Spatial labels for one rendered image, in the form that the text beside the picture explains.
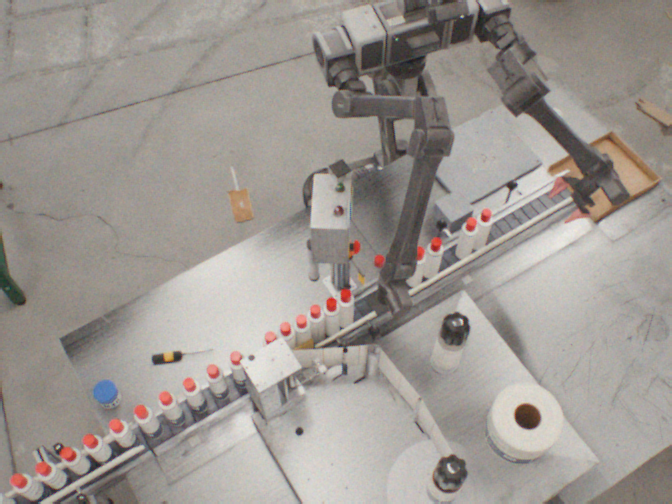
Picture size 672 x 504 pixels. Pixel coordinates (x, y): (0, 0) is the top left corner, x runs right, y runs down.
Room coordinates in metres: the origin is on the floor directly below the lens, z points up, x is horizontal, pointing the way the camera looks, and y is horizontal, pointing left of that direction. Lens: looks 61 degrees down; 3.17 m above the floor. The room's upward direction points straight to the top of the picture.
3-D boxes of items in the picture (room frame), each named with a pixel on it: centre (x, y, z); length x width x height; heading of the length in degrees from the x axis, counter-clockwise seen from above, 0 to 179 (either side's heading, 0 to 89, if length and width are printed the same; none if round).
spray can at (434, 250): (1.20, -0.32, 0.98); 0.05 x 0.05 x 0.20
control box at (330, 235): (1.10, 0.01, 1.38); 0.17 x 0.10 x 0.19; 177
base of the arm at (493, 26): (1.72, -0.50, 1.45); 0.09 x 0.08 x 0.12; 111
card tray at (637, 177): (1.61, -0.97, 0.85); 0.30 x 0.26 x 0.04; 122
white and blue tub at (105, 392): (0.79, 0.70, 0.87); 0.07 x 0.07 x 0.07
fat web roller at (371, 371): (0.85, -0.11, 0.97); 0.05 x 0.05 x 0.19
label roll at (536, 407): (0.66, -0.54, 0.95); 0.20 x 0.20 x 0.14
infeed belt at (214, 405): (1.09, -0.13, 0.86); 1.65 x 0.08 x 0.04; 122
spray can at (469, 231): (1.27, -0.43, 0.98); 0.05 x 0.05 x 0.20
